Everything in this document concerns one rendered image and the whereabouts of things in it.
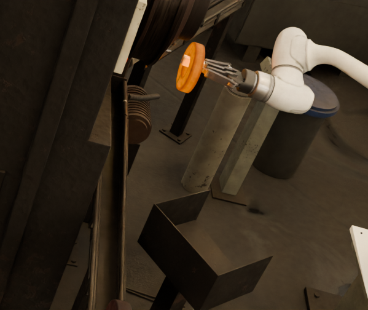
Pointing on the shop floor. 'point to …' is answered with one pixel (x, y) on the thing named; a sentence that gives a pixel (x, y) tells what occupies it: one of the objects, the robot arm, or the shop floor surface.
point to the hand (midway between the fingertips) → (193, 63)
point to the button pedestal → (244, 151)
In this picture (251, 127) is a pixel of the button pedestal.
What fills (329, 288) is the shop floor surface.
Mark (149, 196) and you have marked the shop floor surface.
